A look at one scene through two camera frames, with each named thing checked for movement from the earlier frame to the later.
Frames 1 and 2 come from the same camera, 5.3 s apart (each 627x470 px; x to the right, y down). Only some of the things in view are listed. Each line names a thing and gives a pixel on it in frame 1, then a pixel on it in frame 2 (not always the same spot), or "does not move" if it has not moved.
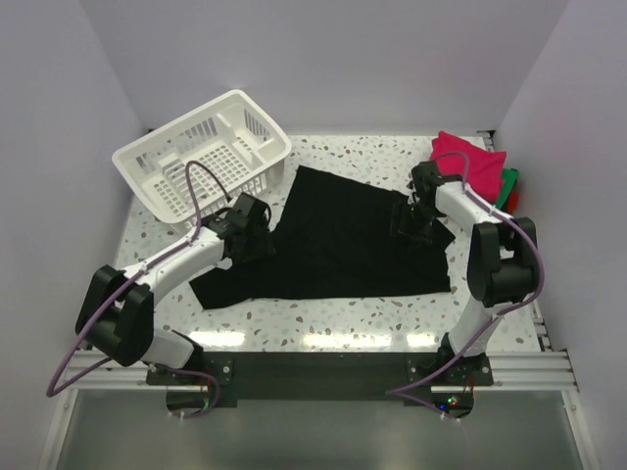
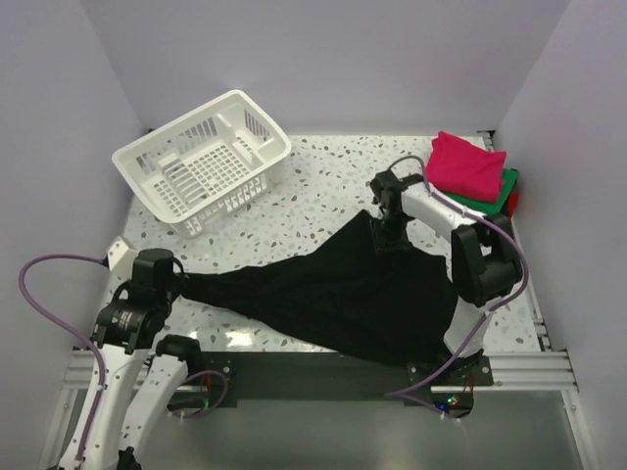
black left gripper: x=264 y=245 to x=178 y=283
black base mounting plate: x=258 y=377 does not move
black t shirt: x=337 y=235 to x=350 y=298
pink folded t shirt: x=483 y=169 does not move
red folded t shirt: x=513 y=202 does not move
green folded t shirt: x=509 y=177 does not move
